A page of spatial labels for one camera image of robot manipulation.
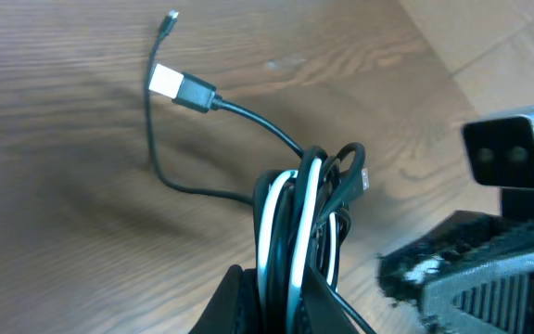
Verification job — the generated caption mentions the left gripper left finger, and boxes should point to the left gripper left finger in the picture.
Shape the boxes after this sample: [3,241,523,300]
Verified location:
[189,264,261,334]

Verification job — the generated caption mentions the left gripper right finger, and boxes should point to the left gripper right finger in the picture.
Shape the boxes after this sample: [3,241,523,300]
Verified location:
[301,267,358,334]

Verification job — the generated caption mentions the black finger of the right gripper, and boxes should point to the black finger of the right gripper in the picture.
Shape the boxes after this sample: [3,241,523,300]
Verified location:
[377,211,534,334]

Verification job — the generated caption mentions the black USB cable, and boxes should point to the black USB cable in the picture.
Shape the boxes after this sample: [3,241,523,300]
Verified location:
[142,9,379,334]

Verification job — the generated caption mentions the black and white striped cable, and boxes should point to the black and white striped cable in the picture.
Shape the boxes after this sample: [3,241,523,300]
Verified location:
[255,157,340,334]

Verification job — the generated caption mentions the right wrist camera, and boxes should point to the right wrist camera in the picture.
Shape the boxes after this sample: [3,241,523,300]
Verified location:
[461,106,534,189]

